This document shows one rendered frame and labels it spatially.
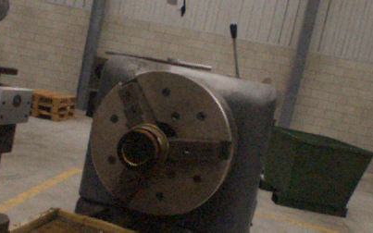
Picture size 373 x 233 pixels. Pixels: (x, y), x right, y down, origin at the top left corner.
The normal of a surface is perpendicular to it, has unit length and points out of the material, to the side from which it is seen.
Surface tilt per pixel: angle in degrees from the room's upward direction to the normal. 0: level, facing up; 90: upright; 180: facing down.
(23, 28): 90
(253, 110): 90
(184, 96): 90
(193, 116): 90
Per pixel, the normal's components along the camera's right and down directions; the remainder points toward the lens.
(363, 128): -0.16, 0.09
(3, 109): 0.93, 0.22
